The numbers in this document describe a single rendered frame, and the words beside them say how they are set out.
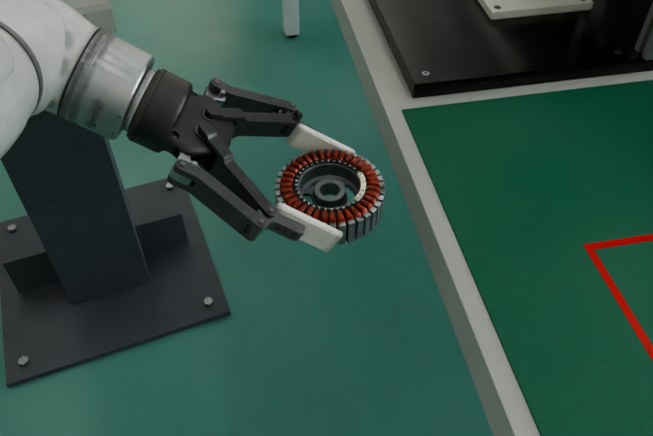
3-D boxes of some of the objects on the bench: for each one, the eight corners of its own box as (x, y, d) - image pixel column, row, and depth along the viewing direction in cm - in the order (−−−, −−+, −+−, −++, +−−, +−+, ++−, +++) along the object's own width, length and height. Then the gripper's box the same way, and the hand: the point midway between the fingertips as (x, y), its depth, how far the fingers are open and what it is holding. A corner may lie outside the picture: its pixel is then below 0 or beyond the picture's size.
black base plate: (412, 98, 81) (414, 83, 79) (321, -102, 125) (321, -115, 123) (750, 59, 87) (758, 45, 85) (550, -119, 131) (553, -131, 129)
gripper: (164, 59, 72) (337, 147, 78) (82, 213, 56) (309, 309, 61) (187, 8, 67) (370, 106, 73) (104, 160, 51) (348, 270, 56)
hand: (326, 191), depth 67 cm, fingers closed on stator, 11 cm apart
